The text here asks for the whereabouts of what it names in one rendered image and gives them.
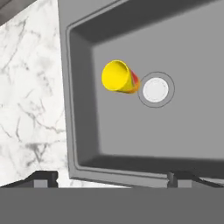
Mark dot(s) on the yellow and red cup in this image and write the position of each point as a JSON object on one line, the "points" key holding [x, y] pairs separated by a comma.
{"points": [[118, 76]]}

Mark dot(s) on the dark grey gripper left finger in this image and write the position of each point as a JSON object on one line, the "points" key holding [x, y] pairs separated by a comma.
{"points": [[43, 178]]}

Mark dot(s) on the white sink drain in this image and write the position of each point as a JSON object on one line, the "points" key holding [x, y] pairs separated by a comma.
{"points": [[155, 89]]}

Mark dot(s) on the grey sink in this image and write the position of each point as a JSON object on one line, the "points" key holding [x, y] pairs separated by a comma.
{"points": [[163, 122]]}

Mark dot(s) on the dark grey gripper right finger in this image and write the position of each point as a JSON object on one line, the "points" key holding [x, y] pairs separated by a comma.
{"points": [[182, 178]]}

